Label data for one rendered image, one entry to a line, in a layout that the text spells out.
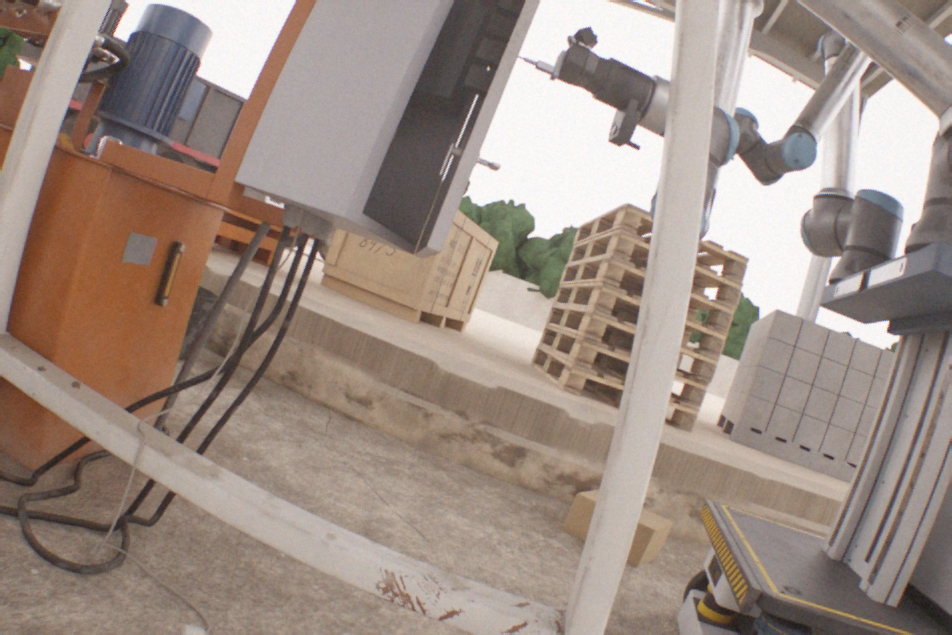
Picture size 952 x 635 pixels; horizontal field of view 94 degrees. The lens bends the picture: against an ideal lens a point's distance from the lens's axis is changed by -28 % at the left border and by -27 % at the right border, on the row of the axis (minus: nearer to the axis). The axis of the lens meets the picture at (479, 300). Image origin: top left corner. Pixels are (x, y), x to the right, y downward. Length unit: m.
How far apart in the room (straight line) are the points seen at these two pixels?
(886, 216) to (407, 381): 1.79
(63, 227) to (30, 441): 0.42
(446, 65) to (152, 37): 0.76
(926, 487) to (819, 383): 2.66
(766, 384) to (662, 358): 3.13
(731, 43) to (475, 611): 1.05
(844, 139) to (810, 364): 2.26
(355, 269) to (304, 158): 3.32
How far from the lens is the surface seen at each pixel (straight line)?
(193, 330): 2.32
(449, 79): 1.13
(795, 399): 3.84
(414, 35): 0.88
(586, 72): 0.89
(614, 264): 3.01
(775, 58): 7.51
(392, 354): 2.35
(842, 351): 3.92
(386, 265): 4.05
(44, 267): 1.19
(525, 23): 0.89
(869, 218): 1.61
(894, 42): 1.08
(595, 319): 2.98
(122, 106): 1.51
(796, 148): 1.49
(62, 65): 1.14
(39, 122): 1.13
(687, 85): 0.73
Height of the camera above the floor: 0.60
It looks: level
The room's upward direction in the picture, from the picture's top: 20 degrees clockwise
